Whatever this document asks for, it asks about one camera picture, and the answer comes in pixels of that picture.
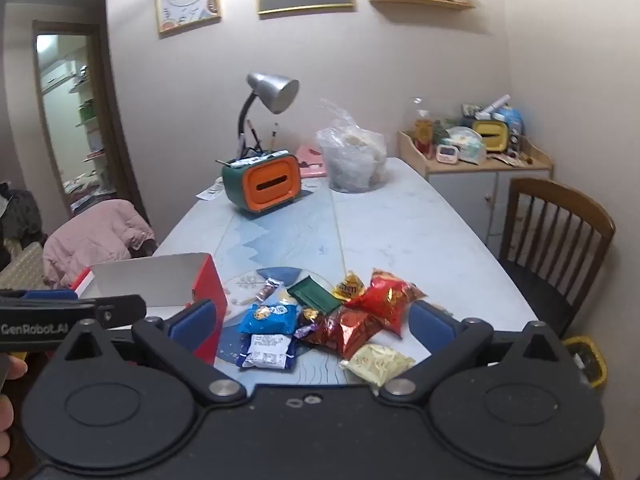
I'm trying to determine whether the green snack packet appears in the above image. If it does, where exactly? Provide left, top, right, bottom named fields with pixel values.
left=286, top=276, right=342, bottom=315

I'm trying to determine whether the pale yellow snack packet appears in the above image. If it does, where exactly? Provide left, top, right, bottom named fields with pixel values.
left=339, top=342, right=416, bottom=387

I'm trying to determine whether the pink padded jacket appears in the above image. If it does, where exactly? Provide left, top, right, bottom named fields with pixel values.
left=42, top=199, right=157, bottom=288

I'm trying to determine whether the pink notebook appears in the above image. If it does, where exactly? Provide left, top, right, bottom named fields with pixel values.
left=292, top=145, right=328, bottom=178

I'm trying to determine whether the clear bag of orange snacks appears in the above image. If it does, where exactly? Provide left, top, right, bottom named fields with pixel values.
left=412, top=97, right=436, bottom=158

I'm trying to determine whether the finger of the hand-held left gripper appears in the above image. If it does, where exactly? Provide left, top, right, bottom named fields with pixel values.
left=0, top=288, right=82, bottom=302
left=0, top=294, right=147, bottom=355

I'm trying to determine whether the white cabinet with wooden rim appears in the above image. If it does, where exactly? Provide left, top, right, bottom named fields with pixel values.
left=398, top=130, right=555, bottom=256

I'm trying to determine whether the yellow brown candy packet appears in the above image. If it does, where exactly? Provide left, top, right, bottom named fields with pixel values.
left=332, top=270, right=364, bottom=302

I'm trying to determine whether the yellow tissue box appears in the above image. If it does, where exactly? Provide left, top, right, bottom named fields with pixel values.
left=472, top=119, right=510, bottom=153

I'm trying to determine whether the white and blue snack packet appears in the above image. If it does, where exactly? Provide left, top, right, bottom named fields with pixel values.
left=235, top=332, right=297, bottom=372

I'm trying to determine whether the green and orange pen holder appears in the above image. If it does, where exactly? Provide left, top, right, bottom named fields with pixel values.
left=221, top=149, right=302, bottom=218

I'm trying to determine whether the person's left hand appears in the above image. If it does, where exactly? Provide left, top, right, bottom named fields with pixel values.
left=0, top=352, right=29, bottom=459

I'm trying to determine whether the pile of dark clothes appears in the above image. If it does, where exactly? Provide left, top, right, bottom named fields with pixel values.
left=0, top=182, right=43, bottom=256

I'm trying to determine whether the yellow trash bin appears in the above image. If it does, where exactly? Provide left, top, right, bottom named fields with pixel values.
left=564, top=336, right=608, bottom=388

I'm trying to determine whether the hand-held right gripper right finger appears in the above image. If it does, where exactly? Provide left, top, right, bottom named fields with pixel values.
left=379, top=299, right=575, bottom=406

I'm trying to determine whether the silver desk lamp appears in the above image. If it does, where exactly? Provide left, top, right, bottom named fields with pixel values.
left=235, top=72, right=301, bottom=161

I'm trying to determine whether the brown door frame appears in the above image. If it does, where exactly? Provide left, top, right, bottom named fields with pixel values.
left=32, top=20, right=151, bottom=221

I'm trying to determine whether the clear plastic food bag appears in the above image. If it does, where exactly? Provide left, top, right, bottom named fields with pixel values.
left=316, top=99, right=388, bottom=194

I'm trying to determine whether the red foil snack bag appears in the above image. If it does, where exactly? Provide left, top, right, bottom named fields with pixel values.
left=300, top=306, right=385, bottom=360

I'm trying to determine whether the red cardboard box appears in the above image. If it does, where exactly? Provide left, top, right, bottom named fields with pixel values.
left=70, top=252, right=229, bottom=367

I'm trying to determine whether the wooden chair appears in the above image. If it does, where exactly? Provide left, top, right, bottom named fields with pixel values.
left=499, top=177, right=617, bottom=338

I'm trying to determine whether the white tissue pack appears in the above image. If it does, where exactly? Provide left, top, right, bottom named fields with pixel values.
left=445, top=127, right=487, bottom=165

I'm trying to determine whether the blue cookie snack packet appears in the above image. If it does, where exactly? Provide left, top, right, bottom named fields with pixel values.
left=236, top=299, right=299, bottom=336

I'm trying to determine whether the red printed snack bag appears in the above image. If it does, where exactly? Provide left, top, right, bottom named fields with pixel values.
left=345, top=269, right=427, bottom=337

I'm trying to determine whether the sofa with cream cover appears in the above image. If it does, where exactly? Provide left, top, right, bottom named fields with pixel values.
left=0, top=242, right=51, bottom=291

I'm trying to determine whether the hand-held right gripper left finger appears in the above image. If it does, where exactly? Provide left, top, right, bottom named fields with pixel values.
left=50, top=299, right=248, bottom=406

